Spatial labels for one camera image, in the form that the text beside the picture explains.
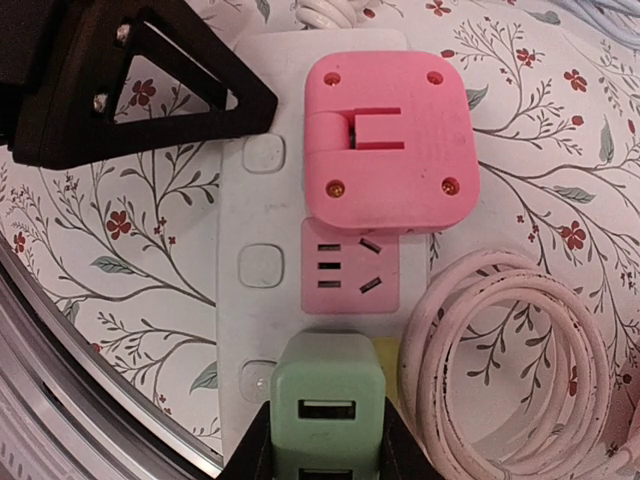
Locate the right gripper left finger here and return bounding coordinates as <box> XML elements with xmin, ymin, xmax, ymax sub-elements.
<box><xmin>222</xmin><ymin>401</ymin><xmax>273</xmax><ymax>480</ymax></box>

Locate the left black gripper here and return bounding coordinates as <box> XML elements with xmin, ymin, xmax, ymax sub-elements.
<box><xmin>1</xmin><ymin>1</ymin><xmax>278</xmax><ymax>169</ymax></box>

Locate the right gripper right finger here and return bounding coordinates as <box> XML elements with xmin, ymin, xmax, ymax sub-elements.
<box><xmin>382</xmin><ymin>398</ymin><xmax>440</xmax><ymax>480</ymax></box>

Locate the green cube adapter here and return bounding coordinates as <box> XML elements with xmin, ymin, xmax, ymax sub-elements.
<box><xmin>270</xmin><ymin>331</ymin><xmax>386</xmax><ymax>479</ymax></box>

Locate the white cable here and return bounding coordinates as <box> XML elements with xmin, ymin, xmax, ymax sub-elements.
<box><xmin>397</xmin><ymin>249</ymin><xmax>640</xmax><ymax>480</ymax></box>

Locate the white long power strip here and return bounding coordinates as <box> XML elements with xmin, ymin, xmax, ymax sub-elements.
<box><xmin>216</xmin><ymin>27</ymin><xmax>429</xmax><ymax>463</ymax></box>

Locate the pink plug adapter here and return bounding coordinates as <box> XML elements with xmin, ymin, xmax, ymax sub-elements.
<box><xmin>304</xmin><ymin>51</ymin><xmax>480</xmax><ymax>234</ymax></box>

